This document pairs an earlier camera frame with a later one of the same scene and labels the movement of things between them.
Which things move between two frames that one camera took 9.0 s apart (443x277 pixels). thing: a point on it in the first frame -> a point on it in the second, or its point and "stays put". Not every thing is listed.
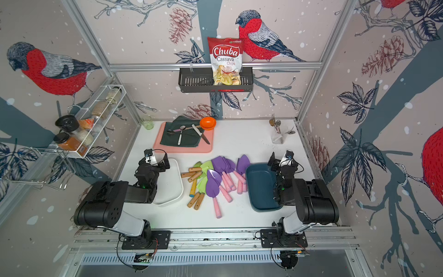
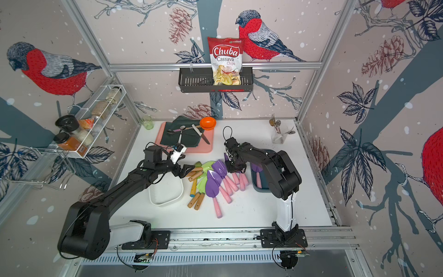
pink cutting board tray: [203, 147] stays put
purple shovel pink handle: [225, 167] stays put
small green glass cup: [147, 122] stays put
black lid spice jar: [67, 123] stays put
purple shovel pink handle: [242, 163] -> [258, 168]
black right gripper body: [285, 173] -> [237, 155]
